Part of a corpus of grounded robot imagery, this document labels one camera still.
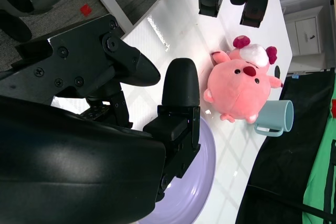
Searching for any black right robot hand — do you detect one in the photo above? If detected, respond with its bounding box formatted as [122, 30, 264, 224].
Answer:
[0, 14, 202, 224]

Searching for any pink plush pig doll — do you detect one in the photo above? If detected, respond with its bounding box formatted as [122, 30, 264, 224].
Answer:
[203, 35, 284, 124]

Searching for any lilac purple plate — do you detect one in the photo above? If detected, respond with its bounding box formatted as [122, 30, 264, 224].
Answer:
[140, 116, 217, 224]

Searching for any white table leg beam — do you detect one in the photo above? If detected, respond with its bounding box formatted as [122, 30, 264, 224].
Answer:
[95, 0, 133, 34]

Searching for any white cabinet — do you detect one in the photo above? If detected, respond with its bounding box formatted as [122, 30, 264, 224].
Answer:
[274, 0, 332, 57]

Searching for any small red block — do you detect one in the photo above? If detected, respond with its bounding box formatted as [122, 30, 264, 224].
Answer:
[80, 3, 93, 17]

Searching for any light blue mug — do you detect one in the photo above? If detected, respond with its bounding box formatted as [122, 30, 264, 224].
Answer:
[253, 100, 294, 138]

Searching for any black backdrop cloth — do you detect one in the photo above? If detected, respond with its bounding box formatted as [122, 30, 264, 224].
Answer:
[235, 68, 336, 224]

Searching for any green backdrop cloth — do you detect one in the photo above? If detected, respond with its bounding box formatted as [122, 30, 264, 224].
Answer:
[301, 76, 336, 224]

